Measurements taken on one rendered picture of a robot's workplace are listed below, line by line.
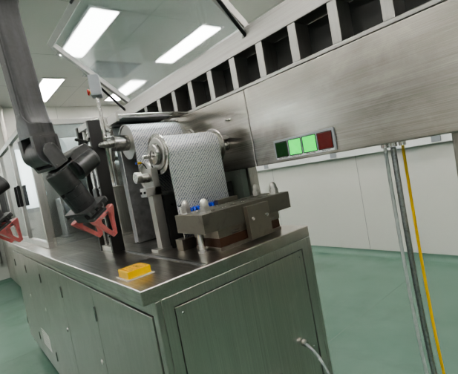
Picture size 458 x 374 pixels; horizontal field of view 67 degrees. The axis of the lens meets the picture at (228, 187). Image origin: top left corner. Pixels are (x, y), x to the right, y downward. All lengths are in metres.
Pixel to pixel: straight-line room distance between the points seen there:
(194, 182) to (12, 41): 0.69
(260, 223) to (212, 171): 0.30
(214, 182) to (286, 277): 0.43
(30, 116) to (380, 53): 0.87
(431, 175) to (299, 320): 2.46
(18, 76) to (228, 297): 0.76
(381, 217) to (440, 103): 2.84
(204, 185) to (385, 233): 2.75
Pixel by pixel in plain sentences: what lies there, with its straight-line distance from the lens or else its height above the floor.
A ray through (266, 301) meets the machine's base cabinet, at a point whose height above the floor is 0.72.
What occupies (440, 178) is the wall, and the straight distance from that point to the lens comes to 3.48.
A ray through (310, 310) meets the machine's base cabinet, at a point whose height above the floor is 0.60.
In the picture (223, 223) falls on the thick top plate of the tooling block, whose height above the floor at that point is 0.99.
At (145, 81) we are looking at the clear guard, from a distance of 2.00.
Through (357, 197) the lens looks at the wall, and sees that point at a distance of 3.84.
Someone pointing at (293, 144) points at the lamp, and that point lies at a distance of 1.20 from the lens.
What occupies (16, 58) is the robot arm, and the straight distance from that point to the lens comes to 0.89.
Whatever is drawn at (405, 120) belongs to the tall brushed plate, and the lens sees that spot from 1.02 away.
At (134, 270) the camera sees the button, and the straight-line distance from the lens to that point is 1.01.
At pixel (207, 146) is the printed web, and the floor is 1.25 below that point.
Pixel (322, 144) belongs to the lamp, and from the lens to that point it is 1.13.
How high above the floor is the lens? 1.15
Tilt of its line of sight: 3 degrees down
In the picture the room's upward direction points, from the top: 10 degrees counter-clockwise
